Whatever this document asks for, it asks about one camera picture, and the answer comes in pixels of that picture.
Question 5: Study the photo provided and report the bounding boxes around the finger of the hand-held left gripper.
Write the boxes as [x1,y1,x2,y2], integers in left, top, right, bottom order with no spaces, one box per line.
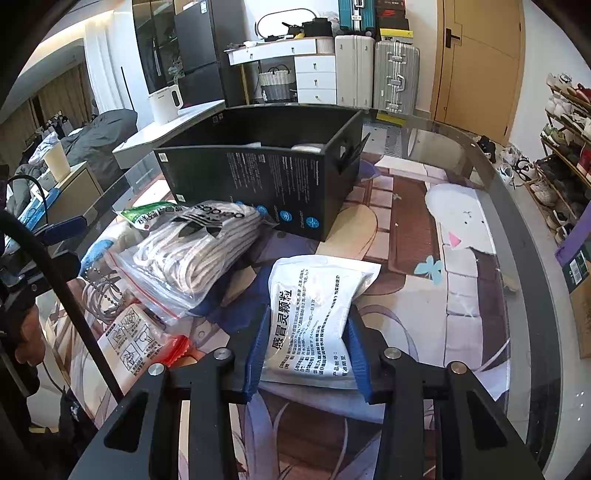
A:
[39,216,89,244]
[44,240,114,281]

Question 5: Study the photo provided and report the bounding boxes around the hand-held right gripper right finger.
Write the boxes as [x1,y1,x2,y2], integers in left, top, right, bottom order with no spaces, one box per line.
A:
[346,309,546,480]

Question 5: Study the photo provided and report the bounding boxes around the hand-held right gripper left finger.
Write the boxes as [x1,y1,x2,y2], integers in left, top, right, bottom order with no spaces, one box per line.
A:
[68,305,273,480]

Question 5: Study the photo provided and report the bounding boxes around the white cable bundle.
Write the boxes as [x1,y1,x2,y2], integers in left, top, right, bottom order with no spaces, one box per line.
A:
[83,265,136,325]

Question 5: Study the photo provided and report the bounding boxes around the white medicine packet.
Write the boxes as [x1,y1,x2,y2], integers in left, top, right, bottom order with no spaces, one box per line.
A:
[261,255,382,393]

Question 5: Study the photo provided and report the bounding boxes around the green packet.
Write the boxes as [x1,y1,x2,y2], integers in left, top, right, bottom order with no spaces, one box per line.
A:
[115,202,178,232]

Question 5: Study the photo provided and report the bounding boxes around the red-edged white packet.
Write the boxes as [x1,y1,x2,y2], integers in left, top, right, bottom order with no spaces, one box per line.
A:
[97,302,190,374]

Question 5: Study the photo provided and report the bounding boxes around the zip bag of white rope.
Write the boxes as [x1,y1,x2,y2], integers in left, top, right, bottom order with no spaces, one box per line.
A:
[111,200,263,324]

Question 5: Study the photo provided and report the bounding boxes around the black cardboard box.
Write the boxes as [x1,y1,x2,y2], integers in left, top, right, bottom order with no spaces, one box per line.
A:
[153,105,371,242]

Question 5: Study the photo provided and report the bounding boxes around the person's left hand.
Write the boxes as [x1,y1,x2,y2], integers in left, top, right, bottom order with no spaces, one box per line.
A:
[14,302,47,367]

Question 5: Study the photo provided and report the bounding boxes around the wooden bedside cabinet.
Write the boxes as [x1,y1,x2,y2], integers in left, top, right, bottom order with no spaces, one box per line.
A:
[28,161,105,219]

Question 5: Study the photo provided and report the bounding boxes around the printed table mat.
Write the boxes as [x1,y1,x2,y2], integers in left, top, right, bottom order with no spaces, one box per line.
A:
[37,122,513,480]

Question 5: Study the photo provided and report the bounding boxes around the grey bean bag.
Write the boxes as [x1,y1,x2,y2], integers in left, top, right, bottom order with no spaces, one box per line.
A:
[62,109,139,174]

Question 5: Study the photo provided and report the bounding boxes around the brown curtain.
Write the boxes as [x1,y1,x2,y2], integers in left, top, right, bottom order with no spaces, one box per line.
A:
[0,65,93,126]

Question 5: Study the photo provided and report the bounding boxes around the white electric kettle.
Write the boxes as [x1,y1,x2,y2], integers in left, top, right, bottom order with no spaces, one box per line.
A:
[148,85,184,124]

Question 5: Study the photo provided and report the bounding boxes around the white side table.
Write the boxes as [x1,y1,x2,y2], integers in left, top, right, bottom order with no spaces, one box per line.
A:
[112,99,227,169]

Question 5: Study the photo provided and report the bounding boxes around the person's dark clothing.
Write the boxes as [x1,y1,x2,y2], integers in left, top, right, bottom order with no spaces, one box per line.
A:
[25,388,109,480]

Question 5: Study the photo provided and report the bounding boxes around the white curtain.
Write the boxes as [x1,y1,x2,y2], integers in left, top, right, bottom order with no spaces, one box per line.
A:
[83,23,134,112]

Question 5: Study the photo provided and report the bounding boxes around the dark glass cabinet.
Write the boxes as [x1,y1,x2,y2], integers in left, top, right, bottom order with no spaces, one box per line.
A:
[131,0,178,93]

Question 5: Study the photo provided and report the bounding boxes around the brown cardboard box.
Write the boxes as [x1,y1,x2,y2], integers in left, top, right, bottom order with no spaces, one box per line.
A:
[566,240,591,361]

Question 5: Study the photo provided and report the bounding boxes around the black refrigerator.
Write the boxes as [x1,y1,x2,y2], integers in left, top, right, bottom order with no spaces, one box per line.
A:
[174,0,245,108]

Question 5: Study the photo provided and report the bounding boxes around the purple rolled mat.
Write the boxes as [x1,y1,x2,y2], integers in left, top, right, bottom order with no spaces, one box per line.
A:
[554,217,591,267]

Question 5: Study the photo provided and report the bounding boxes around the black and white sneakers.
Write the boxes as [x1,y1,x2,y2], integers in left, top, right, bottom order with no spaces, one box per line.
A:
[475,136,498,163]

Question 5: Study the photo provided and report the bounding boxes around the woven basket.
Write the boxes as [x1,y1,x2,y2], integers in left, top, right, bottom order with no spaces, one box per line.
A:
[257,66,298,103]

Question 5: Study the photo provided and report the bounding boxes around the silver suitcase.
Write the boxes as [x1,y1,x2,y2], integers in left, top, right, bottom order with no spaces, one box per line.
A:
[373,41,421,116]

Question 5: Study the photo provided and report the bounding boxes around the white suitcase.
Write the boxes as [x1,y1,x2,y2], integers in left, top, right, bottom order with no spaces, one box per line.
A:
[335,34,376,109]

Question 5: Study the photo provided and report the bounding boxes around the shoe rack with shoes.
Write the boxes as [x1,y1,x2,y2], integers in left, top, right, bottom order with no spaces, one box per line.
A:
[531,71,591,245]

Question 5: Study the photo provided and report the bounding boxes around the white dressing desk with drawers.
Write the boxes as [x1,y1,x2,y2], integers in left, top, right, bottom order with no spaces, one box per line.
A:
[225,38,338,106]

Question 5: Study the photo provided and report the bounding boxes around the oval mirror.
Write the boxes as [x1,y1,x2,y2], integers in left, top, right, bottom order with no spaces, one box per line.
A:
[256,10,303,41]

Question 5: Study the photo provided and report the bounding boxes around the wooden door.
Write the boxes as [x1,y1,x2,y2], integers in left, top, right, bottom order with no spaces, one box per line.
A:
[429,0,526,145]

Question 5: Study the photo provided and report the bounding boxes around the stack of shoe boxes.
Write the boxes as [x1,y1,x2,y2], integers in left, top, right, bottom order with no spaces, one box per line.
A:
[375,0,413,42]

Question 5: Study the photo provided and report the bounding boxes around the teal suitcase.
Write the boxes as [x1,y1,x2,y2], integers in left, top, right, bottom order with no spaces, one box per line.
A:
[338,0,377,34]

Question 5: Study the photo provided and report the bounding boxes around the thick black cable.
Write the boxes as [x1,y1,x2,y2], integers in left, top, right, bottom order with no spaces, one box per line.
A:
[0,213,124,401]

